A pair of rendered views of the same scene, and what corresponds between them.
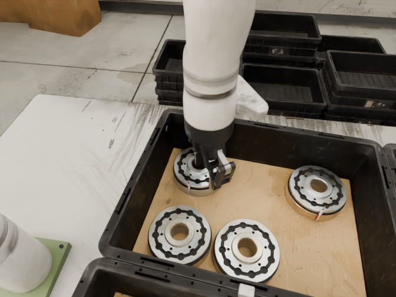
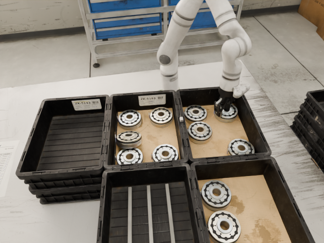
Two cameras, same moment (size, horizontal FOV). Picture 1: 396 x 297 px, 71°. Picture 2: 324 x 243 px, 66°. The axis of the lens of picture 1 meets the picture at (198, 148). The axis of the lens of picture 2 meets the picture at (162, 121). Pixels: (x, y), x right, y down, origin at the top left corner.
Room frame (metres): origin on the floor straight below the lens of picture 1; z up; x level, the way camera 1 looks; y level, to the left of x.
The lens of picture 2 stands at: (-0.19, -0.70, 1.66)
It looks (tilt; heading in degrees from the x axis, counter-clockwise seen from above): 47 degrees down; 73
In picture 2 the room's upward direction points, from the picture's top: 2 degrees counter-clockwise
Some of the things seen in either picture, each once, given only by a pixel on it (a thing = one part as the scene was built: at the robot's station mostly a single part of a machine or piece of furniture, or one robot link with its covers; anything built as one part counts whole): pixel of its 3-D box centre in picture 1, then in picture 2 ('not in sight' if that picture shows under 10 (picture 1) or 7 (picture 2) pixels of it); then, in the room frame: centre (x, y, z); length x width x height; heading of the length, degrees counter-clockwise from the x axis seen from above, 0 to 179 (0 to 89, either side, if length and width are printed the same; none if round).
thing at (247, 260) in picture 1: (247, 247); (200, 129); (0.17, -0.08, 0.86); 0.05 x 0.05 x 0.01
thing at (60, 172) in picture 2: not in sight; (69, 131); (-0.35, 0.05, 0.92); 0.40 x 0.30 x 0.02; 76
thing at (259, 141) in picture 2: (253, 208); (216, 128); (0.23, -0.09, 0.87); 0.40 x 0.30 x 0.11; 76
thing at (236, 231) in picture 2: not in sight; (224, 226); (0.07, -0.47, 0.86); 0.10 x 0.10 x 0.01
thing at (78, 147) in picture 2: not in sight; (73, 139); (-0.35, 0.05, 0.87); 0.40 x 0.30 x 0.11; 76
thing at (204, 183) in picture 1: (199, 165); (226, 110); (0.33, 0.00, 0.86); 0.10 x 0.10 x 0.01
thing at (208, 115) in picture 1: (221, 92); (234, 81); (0.31, -0.03, 1.05); 0.11 x 0.09 x 0.06; 115
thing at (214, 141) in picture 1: (208, 132); (227, 93); (0.31, -0.02, 0.98); 0.08 x 0.08 x 0.09
